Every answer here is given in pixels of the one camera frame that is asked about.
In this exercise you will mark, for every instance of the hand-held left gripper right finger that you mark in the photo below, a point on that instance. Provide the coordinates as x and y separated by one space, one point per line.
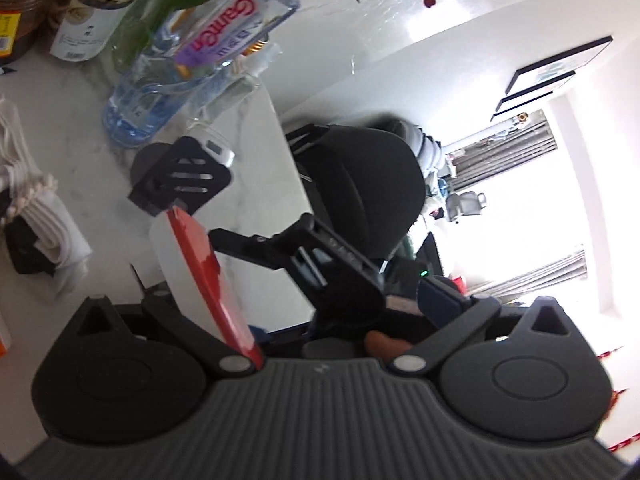
442 302

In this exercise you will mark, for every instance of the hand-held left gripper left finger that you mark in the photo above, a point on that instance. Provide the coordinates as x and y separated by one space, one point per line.
175 317

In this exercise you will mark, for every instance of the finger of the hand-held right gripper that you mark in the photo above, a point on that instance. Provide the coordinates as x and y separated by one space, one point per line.
240 245

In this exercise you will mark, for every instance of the white red medicine box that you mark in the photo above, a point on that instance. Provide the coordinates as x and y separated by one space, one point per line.
205 270

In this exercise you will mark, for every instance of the person's right hand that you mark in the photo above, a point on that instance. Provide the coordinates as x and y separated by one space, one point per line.
385 345

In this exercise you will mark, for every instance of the grey office chair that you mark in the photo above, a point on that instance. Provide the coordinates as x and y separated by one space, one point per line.
465 205

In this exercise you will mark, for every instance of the black chair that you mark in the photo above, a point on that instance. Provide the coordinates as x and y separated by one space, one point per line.
370 175

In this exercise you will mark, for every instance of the grey sofa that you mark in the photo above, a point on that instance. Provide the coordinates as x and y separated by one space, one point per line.
420 145

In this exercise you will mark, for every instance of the white rolled cloth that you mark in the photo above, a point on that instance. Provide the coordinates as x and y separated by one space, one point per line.
45 220

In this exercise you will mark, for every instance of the clear plastic water bottle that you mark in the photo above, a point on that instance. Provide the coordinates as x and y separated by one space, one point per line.
165 85

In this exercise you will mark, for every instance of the glass jar white label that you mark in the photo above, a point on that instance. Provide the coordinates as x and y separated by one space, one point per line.
85 25

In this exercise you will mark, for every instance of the brown jar yellow lid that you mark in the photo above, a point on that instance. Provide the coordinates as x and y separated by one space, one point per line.
25 5

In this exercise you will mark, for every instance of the black framed wall picture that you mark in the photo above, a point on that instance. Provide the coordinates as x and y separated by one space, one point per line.
522 105
540 85
565 55

